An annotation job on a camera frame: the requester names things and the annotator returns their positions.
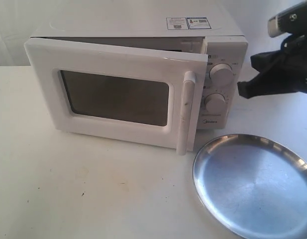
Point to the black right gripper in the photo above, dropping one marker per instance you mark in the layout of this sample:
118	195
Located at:
282	71

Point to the white microwave door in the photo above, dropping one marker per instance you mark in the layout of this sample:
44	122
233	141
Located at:
133	94

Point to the white microwave oven body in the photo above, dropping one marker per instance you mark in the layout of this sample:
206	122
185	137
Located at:
223	43

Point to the upper white control knob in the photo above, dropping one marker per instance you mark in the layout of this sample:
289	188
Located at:
221	74

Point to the white control knob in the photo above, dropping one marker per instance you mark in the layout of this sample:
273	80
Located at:
221	74
215	103

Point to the lower white control knob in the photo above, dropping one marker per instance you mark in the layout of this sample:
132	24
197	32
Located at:
215	103

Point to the blue white label sticker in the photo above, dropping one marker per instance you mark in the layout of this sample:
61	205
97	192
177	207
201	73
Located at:
187	23

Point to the round stainless steel plate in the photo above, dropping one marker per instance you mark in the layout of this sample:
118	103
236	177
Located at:
253	186

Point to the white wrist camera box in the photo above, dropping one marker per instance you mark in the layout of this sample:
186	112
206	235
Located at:
292	20

